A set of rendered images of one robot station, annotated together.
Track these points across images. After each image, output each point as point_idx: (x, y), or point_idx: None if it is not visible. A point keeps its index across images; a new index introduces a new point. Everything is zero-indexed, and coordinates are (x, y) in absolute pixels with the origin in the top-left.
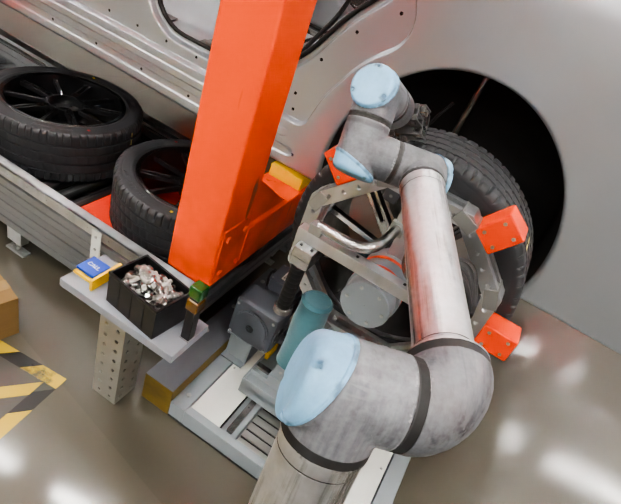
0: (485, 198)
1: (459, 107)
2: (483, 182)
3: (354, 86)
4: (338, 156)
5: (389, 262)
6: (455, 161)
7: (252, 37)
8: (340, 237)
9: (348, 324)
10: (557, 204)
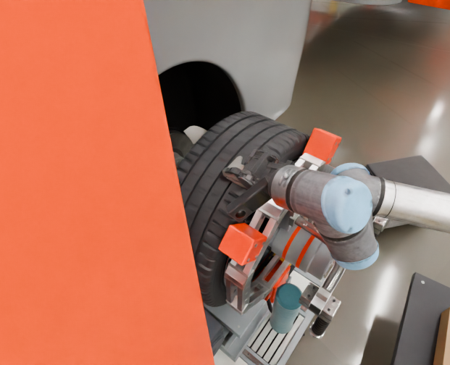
0: (298, 144)
1: None
2: (291, 139)
3: (350, 227)
4: (365, 263)
5: (301, 232)
6: (273, 150)
7: (181, 348)
8: (340, 273)
9: (268, 271)
10: (189, 87)
